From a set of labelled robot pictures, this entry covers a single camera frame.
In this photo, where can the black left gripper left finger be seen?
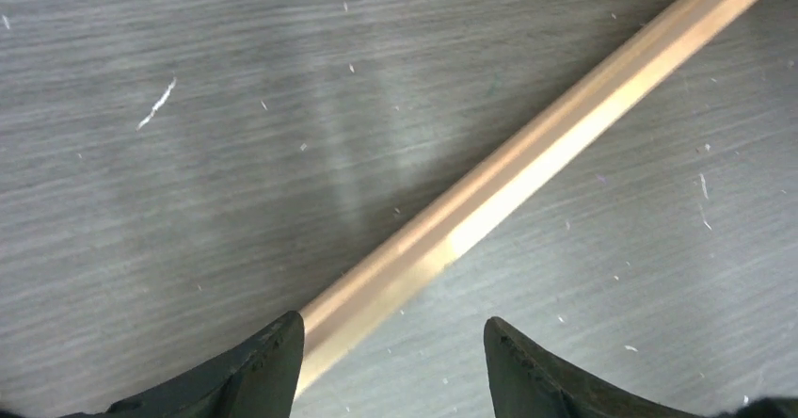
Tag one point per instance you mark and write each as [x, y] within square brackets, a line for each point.
[257, 378]

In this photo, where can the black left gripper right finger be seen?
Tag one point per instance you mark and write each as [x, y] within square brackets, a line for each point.
[526, 380]

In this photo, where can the wooden clothes rack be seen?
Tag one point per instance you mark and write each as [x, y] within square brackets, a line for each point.
[379, 285]

